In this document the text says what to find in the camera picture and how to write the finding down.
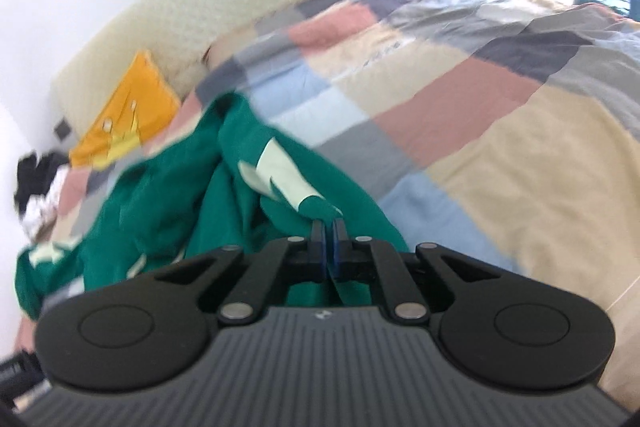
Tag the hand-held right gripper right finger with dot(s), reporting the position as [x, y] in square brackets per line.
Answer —
[340, 252]

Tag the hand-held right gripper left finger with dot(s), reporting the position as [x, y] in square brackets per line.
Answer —
[320, 252]

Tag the green sweatshirt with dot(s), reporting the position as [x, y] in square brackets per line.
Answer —
[200, 187]

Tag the white clothes pile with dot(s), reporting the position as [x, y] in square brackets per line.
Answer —
[40, 214]

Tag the black clothes pile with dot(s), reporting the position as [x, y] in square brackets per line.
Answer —
[37, 177]

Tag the patchwork quilt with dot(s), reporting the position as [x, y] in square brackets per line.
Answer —
[475, 107]

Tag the yellow crown pillow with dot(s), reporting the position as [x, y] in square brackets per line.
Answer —
[135, 107]

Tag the dark wall switch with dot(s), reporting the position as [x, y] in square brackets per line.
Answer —
[62, 130]

